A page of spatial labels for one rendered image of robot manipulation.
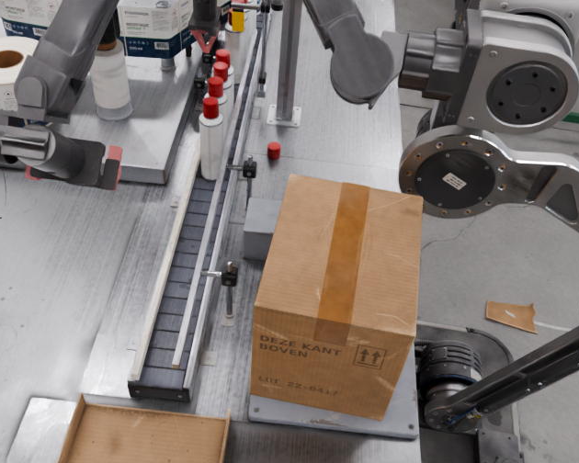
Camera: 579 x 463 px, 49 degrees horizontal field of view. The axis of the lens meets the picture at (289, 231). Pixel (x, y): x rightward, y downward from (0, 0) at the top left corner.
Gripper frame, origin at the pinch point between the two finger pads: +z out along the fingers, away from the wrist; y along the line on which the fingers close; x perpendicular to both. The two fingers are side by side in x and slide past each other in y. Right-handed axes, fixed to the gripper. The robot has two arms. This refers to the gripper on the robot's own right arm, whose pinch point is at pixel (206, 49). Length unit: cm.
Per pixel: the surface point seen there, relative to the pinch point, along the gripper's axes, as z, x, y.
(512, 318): 101, 111, -5
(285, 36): -6.6, 19.5, 1.1
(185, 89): 13.5, -6.2, -1.2
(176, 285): 14, 5, 64
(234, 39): -0.2, 6.4, -5.5
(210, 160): 7.2, 6.8, 33.1
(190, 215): 13.6, 4.3, 44.5
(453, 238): 102, 92, -43
